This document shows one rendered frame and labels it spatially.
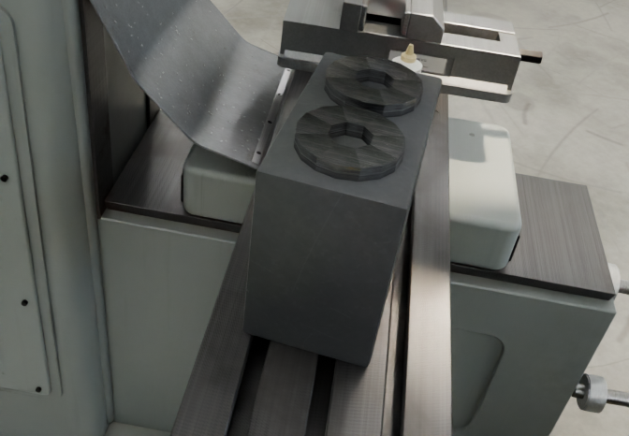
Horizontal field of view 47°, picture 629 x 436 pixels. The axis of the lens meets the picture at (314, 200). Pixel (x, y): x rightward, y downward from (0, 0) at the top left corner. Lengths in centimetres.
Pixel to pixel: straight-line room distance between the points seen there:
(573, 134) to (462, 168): 196
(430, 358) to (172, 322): 65
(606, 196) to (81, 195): 205
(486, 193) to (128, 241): 55
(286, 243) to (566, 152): 242
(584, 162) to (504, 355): 178
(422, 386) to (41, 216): 65
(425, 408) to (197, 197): 54
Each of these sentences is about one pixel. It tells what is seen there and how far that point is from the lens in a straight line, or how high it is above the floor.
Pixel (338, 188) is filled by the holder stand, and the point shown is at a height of 113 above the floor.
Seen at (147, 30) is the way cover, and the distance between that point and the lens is 105.
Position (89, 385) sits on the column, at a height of 37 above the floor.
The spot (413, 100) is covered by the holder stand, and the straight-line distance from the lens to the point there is 66.
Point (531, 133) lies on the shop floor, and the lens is 300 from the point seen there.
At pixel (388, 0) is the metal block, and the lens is 108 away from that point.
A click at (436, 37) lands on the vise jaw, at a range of 107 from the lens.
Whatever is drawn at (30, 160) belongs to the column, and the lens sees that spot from 106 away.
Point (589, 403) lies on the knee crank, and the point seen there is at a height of 53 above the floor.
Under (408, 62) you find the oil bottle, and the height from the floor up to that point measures 103.
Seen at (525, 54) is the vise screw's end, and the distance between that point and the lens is 116.
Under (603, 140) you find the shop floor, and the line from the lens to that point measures 311.
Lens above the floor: 146
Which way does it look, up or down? 38 degrees down
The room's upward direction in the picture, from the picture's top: 9 degrees clockwise
